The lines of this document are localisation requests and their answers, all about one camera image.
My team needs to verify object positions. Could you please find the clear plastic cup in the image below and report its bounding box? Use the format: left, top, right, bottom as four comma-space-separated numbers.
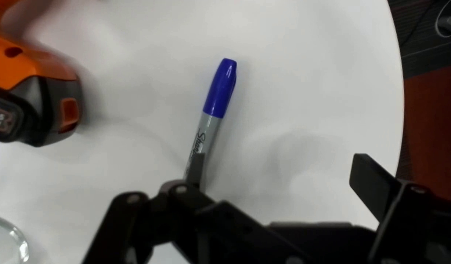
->
0, 215, 33, 264

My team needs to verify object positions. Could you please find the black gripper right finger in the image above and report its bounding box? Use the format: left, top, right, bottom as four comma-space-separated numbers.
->
348, 153, 451, 264

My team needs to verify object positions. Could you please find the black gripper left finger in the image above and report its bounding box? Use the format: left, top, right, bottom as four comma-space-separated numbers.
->
83, 152, 315, 264

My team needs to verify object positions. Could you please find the orange and black cordless drill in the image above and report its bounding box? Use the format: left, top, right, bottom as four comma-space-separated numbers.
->
0, 0, 85, 149

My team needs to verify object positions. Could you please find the blue capped grey marker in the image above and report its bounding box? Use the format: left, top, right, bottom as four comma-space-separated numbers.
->
185, 58, 240, 188

